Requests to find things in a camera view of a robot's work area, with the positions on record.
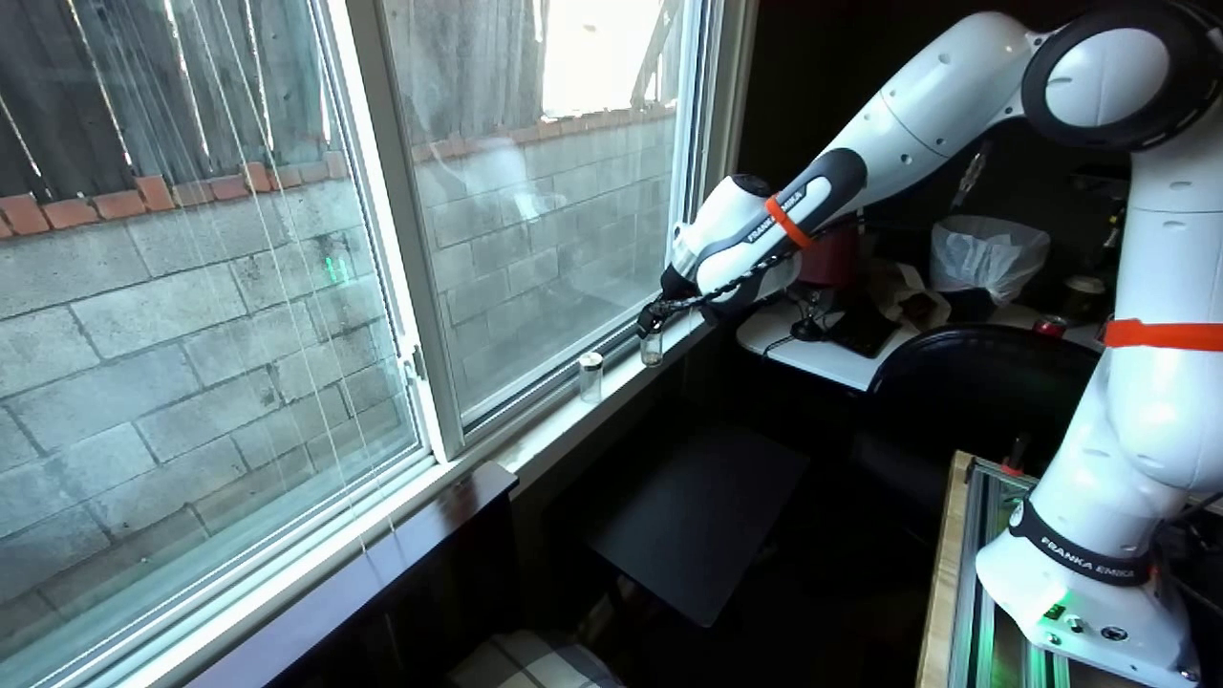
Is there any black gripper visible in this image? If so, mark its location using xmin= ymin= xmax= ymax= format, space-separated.
xmin=635 ymin=264 xmax=737 ymax=339

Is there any red cup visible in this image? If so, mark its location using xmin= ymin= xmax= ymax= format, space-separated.
xmin=794 ymin=219 xmax=865 ymax=289

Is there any black side table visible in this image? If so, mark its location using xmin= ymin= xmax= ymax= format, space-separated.
xmin=587 ymin=423 xmax=815 ymax=633

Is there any black office chair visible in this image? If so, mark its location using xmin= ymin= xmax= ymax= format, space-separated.
xmin=865 ymin=321 xmax=1100 ymax=512

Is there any white plastic bag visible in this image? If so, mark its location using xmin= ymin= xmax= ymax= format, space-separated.
xmin=926 ymin=212 xmax=1054 ymax=311

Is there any dark brown sill board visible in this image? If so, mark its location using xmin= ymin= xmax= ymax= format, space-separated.
xmin=186 ymin=454 xmax=518 ymax=688

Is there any wooden robot platform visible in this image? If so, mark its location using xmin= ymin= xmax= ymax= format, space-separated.
xmin=913 ymin=449 xmax=1223 ymax=688

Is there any white window frame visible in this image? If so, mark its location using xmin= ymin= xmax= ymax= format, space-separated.
xmin=0 ymin=0 xmax=755 ymax=688

